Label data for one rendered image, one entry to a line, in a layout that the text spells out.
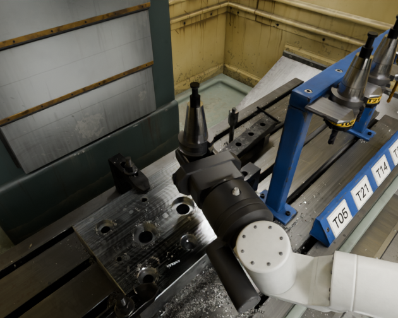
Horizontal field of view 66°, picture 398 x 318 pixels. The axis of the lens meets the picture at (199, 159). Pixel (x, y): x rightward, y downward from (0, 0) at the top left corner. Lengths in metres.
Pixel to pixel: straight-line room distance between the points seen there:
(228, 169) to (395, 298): 0.28
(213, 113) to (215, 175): 1.14
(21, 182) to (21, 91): 0.28
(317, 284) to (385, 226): 0.64
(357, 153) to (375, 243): 0.26
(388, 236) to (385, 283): 0.65
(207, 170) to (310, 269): 0.21
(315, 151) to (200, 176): 0.54
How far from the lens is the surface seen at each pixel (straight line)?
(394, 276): 0.41
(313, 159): 0.94
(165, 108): 1.15
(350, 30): 1.45
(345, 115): 0.56
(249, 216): 0.43
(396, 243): 1.07
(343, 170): 0.94
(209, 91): 1.80
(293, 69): 1.56
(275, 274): 0.39
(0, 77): 0.82
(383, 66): 0.68
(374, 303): 0.41
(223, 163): 0.52
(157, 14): 1.02
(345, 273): 0.41
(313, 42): 1.54
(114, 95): 0.97
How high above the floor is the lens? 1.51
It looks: 43 degrees down
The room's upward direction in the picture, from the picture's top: straight up
